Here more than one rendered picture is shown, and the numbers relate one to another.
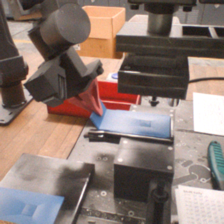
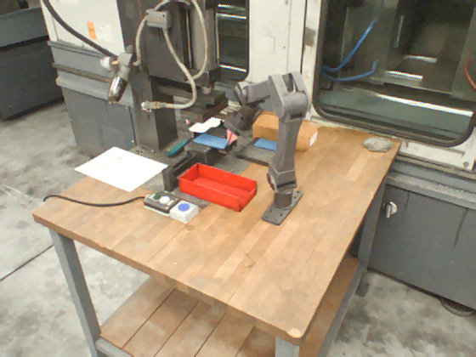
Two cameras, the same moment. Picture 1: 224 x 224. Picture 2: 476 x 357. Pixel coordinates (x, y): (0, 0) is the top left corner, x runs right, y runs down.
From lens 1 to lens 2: 1.86 m
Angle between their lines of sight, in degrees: 112
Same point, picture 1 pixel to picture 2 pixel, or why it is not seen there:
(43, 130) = (260, 182)
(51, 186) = (257, 150)
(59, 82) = not seen: hidden behind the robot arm
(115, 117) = (220, 144)
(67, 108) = (241, 184)
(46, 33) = not seen: hidden behind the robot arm
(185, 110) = (155, 179)
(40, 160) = (262, 159)
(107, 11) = not seen: outside the picture
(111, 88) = (201, 189)
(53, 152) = (255, 168)
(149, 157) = (217, 131)
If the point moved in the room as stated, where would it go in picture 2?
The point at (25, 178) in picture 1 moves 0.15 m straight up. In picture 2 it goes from (269, 154) to (270, 120)
